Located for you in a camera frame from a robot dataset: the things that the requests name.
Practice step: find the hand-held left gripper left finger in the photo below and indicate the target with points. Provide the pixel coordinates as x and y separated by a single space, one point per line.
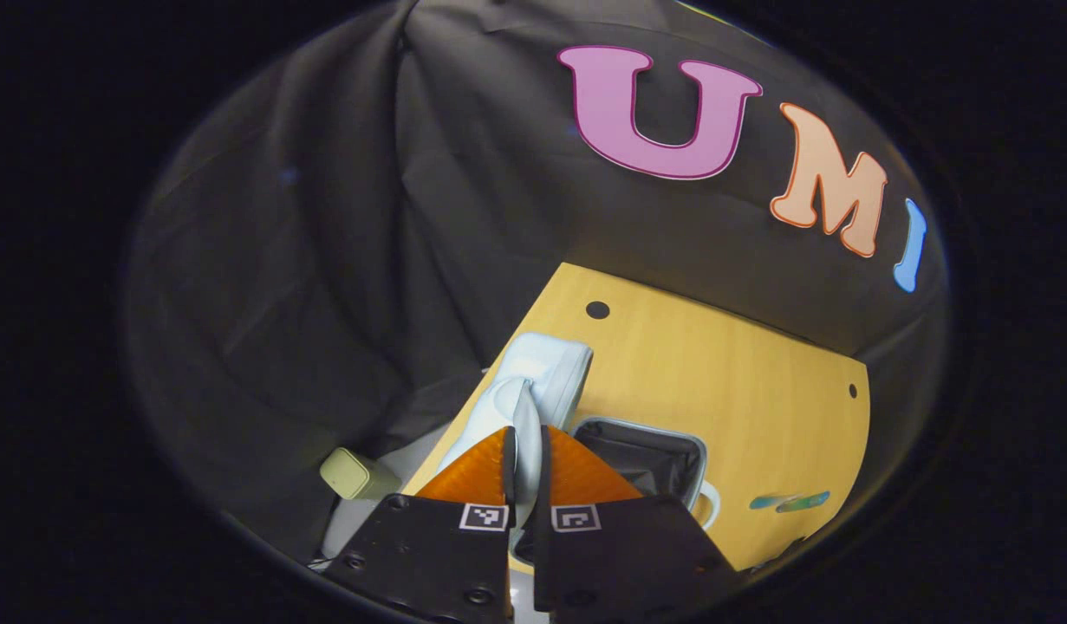
429 555

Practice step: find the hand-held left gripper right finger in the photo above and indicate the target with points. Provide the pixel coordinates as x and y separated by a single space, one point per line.
620 555

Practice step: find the blue and white tube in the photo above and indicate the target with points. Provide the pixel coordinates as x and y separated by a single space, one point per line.
765 502

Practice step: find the blue capped clear bottle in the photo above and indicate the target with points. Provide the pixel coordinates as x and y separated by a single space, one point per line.
810 500

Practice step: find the pale green box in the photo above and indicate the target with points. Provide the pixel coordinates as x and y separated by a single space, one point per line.
351 472

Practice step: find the black backdrop cloth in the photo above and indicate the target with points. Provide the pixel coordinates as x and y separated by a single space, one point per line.
325 260

